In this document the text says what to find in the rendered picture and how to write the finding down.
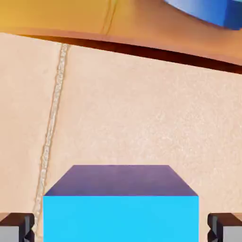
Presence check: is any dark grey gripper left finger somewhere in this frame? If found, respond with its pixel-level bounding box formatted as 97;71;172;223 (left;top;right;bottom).
0;212;36;242

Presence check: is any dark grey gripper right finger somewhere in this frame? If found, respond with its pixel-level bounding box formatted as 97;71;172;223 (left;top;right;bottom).
207;212;242;242

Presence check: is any small light blue cube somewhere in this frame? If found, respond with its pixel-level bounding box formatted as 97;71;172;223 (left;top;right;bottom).
43;164;199;242

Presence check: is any large orange box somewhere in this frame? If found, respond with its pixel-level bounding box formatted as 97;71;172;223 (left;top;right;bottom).
0;0;242;67

